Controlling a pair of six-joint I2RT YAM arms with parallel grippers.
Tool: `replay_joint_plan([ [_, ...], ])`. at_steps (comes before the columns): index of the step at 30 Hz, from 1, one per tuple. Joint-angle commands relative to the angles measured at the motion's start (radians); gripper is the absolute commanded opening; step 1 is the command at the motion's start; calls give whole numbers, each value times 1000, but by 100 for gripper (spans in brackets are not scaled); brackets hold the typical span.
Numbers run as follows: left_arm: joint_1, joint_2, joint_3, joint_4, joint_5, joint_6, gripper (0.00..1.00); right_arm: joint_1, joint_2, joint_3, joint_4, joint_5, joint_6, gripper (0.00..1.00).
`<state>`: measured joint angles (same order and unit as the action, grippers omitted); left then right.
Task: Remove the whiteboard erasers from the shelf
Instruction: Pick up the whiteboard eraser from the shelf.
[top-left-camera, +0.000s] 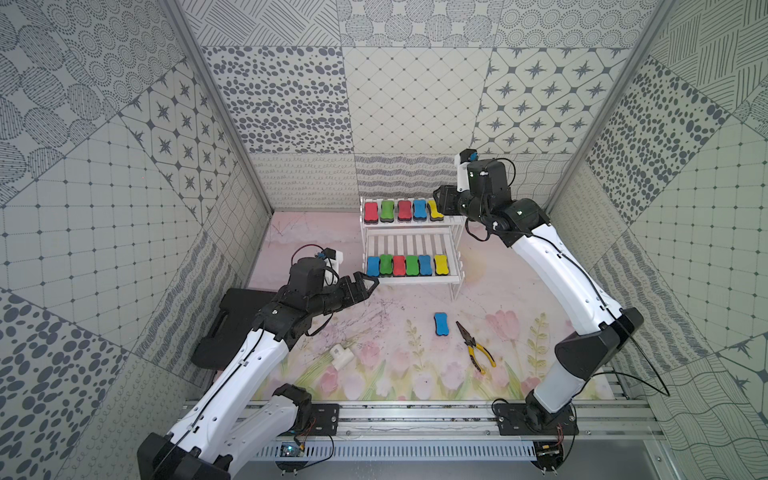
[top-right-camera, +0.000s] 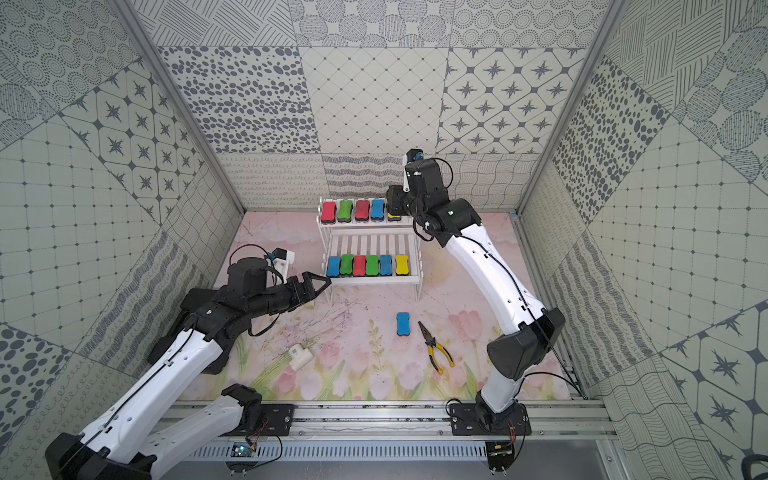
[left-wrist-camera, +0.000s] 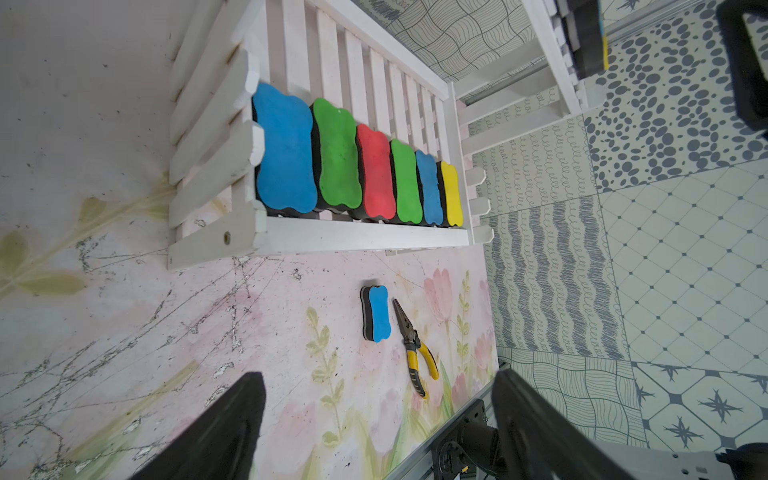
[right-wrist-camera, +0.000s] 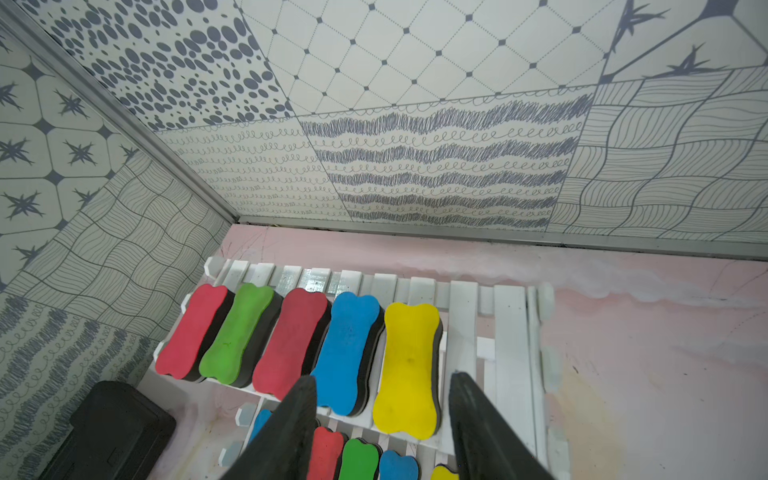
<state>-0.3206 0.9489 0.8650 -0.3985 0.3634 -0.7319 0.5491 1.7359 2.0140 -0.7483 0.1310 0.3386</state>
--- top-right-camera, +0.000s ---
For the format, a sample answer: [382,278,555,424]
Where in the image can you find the blue eraser top shelf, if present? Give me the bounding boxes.
[396,312,411,337]
[369,199,386,221]

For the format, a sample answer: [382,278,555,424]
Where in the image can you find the blue eraser shelf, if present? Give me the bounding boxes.
[326,256,341,278]
[369,199,386,221]
[396,312,411,337]
[379,255,393,276]

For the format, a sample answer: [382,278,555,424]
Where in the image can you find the red eraser top shelf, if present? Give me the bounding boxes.
[320,201,337,225]
[354,199,371,222]

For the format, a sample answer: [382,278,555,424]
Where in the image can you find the red eraser shelf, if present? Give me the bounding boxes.
[320,201,337,225]
[352,255,367,277]
[354,199,371,222]

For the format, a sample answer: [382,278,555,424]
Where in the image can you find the green eraser top shelf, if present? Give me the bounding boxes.
[336,200,354,223]

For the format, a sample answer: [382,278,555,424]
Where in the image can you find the green eraser shelf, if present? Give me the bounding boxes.
[365,255,380,277]
[339,254,354,277]
[336,200,354,223]

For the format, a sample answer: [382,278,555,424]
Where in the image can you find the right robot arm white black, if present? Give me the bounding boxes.
[386,149,565,430]

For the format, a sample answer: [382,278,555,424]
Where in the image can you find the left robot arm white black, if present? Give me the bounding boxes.
[45,257,332,479]

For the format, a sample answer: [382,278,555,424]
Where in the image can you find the blue eraser lower shelf far-left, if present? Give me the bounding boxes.
[326,256,341,278]

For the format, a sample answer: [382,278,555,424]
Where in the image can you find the red eraser lower shelf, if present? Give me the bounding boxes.
[352,255,367,277]

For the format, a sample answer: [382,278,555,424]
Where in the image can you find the white wooden slatted shelf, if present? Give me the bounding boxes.
[316,198,424,298]

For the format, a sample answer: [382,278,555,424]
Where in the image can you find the yellow eraser lower shelf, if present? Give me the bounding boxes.
[395,255,410,276]

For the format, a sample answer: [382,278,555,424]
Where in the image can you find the white plastic pipe fitting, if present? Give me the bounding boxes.
[289,344,314,372]

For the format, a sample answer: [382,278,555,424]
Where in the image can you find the green circuit board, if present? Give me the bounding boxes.
[231,443,254,458]

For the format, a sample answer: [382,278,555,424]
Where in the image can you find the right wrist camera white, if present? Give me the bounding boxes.
[403,148,425,193]

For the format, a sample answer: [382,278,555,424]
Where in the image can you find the yellow handled pliers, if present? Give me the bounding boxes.
[418,321,455,375]

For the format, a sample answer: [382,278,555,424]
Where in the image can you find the white vented cable duct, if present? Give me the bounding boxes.
[188,439,486,462]

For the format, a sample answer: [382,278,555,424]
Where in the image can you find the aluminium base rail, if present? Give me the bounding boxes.
[157,400,619,442]

